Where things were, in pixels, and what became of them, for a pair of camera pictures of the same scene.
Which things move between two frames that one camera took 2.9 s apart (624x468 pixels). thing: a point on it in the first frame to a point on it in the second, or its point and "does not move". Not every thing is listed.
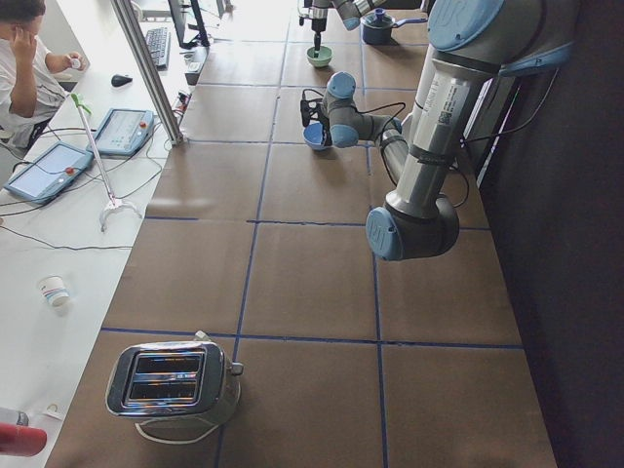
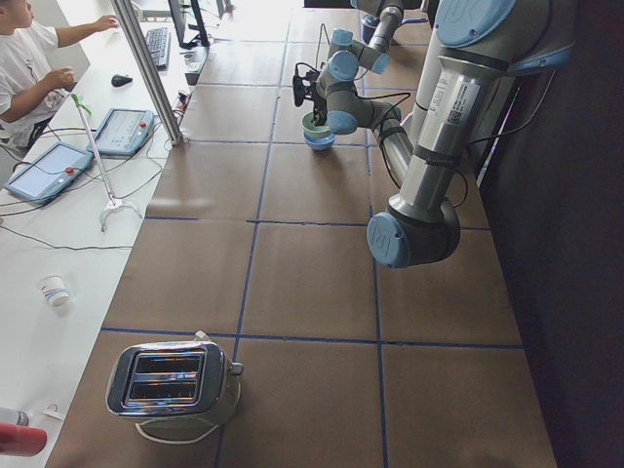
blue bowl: [312, 135] does not move
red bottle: [21, 440] does not move
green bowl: [324, 58] to [314, 131]
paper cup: [55, 289] does not move
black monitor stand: [202, 39] does not move
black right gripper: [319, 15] to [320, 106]
